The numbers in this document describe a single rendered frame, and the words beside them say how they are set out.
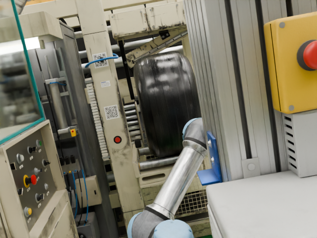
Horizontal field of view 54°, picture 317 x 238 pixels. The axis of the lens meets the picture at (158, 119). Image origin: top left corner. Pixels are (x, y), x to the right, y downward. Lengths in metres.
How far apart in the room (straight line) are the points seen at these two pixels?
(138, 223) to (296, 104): 0.75
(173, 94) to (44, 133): 0.67
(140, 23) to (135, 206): 1.10
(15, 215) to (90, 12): 1.07
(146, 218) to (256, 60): 0.71
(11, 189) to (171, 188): 0.53
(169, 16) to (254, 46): 1.54
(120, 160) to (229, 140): 1.34
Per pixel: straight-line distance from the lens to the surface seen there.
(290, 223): 0.40
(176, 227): 1.00
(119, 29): 2.00
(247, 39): 0.50
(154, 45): 2.13
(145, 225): 1.06
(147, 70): 1.61
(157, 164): 1.73
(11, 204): 1.18
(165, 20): 2.01
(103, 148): 1.80
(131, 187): 1.86
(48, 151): 1.65
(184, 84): 1.55
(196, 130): 1.16
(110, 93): 1.73
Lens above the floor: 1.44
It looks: 10 degrees down
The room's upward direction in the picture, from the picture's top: 11 degrees counter-clockwise
